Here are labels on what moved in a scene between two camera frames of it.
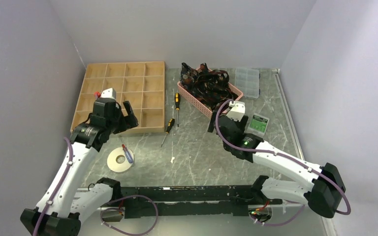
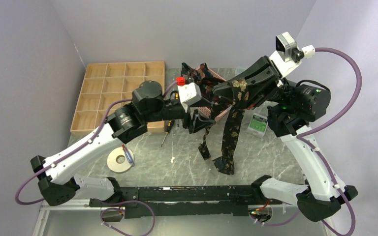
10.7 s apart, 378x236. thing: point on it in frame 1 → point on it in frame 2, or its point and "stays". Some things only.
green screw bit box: (258, 123) stays
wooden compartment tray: (142, 83) stays
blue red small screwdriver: (127, 153) stays
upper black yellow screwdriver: (177, 97) stays
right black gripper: (241, 125) → (263, 71)
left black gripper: (129, 120) → (195, 125)
